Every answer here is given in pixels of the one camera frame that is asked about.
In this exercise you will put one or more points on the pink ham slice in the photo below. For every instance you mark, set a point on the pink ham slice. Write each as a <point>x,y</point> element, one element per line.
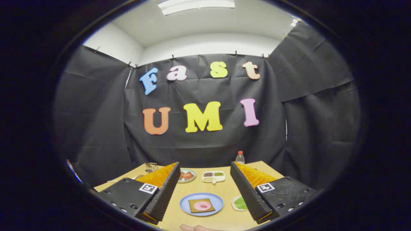
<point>202,205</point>

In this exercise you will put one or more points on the red tomato slice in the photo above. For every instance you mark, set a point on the red tomato slice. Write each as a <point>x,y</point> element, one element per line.
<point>189,174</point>

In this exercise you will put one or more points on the white divided tray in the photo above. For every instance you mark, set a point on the white divided tray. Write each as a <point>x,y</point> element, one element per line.
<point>221,179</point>

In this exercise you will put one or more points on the white ceiling light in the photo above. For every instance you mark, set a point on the white ceiling light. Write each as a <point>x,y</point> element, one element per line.
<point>196,5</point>

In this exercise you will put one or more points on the blue round plate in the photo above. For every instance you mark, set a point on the blue round plate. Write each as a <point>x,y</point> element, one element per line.
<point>184,204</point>

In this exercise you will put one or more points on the clear plastic water bottle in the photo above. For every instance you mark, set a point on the clear plastic water bottle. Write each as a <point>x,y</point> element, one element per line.
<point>240,158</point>

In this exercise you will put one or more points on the black backdrop cloth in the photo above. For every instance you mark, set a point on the black backdrop cloth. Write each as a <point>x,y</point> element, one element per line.
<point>205,147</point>

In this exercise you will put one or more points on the green lettuce leaf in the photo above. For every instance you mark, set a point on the green lettuce leaf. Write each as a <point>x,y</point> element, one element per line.
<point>240,203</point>

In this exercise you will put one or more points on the white square plate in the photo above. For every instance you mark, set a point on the white square plate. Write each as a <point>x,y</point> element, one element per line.
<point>232,201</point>

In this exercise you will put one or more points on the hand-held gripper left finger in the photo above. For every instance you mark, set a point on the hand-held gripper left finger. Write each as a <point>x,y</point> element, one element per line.
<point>163,199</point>

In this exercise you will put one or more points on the green beans heap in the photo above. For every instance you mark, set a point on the green beans heap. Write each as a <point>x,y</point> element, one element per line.
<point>219,174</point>

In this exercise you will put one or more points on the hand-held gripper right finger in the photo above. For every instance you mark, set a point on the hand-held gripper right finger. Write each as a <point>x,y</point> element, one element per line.
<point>249,199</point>

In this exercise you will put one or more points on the brown meat piece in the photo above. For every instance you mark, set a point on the brown meat piece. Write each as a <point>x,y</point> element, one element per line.
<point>191,177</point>
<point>182,175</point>

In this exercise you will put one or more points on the toasted bread slice with ham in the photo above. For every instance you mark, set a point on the toasted bread slice with ham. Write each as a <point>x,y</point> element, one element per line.
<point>191,209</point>

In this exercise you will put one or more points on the pale green plate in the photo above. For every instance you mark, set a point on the pale green plate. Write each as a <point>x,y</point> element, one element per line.
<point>188,181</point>

